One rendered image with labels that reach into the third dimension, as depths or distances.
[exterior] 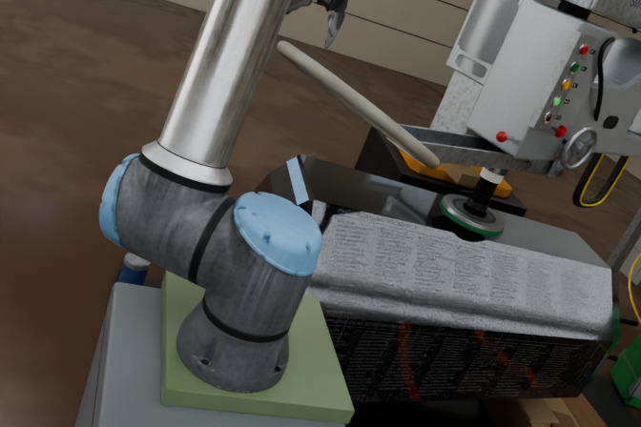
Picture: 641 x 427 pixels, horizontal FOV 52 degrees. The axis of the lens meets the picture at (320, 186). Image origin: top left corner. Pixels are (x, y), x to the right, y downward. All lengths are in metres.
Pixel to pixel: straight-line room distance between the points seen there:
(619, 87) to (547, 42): 0.40
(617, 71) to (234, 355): 1.68
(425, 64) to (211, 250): 7.93
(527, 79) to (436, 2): 6.69
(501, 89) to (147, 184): 1.29
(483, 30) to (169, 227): 2.02
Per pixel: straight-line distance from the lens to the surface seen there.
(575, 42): 1.94
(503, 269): 2.20
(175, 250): 1.02
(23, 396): 2.27
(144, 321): 1.22
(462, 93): 2.94
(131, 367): 1.13
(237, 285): 1.00
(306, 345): 1.24
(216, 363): 1.07
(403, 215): 2.08
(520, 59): 2.03
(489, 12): 2.82
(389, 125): 1.40
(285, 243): 0.96
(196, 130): 1.00
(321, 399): 1.14
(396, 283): 1.99
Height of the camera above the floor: 1.59
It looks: 22 degrees down
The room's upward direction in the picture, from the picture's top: 21 degrees clockwise
